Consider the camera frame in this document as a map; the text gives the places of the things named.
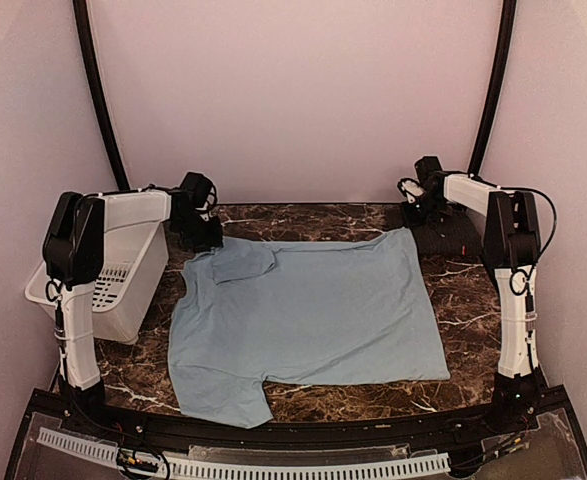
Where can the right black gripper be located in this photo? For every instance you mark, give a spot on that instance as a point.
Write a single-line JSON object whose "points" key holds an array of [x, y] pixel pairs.
{"points": [[410, 218]]}

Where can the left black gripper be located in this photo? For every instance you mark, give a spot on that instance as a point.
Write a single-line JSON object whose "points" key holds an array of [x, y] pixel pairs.
{"points": [[215, 240]]}

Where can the black pinstriped shirt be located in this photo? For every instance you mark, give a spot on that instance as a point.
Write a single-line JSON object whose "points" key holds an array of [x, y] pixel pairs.
{"points": [[447, 235]]}

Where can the light blue garment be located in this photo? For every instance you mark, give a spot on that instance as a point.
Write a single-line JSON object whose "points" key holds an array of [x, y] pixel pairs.
{"points": [[317, 313]]}

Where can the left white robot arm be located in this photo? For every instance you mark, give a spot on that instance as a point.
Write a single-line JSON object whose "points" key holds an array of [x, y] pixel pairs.
{"points": [[103, 257]]}

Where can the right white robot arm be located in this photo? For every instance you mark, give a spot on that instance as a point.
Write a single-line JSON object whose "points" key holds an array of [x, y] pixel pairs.
{"points": [[519, 226]]}

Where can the white plastic laundry bin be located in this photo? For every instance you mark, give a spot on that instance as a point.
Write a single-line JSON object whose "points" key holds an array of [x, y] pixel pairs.
{"points": [[135, 255]]}

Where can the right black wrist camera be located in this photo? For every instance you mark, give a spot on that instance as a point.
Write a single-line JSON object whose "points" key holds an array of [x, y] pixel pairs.
{"points": [[427, 168]]}

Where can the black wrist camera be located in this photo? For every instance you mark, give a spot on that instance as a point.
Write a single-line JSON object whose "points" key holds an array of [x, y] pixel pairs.
{"points": [[427, 168], [200, 190]]}

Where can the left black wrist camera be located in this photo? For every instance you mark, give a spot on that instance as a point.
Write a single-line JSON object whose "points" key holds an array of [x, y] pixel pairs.
{"points": [[200, 190]]}

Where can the right black frame post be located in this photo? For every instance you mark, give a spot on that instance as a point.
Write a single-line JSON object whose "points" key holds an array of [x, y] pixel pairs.
{"points": [[493, 94]]}

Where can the black frame post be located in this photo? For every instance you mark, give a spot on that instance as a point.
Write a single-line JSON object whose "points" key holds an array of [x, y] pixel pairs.
{"points": [[493, 94], [101, 110]]}

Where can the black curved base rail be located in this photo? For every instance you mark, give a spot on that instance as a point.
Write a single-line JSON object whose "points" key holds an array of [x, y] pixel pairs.
{"points": [[538, 441]]}

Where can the white slotted cable duct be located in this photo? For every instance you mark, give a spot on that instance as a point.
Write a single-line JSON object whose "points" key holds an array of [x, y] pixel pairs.
{"points": [[184, 467]]}

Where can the left black frame post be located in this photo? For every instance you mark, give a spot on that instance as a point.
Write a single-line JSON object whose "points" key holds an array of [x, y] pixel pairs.
{"points": [[101, 110]]}

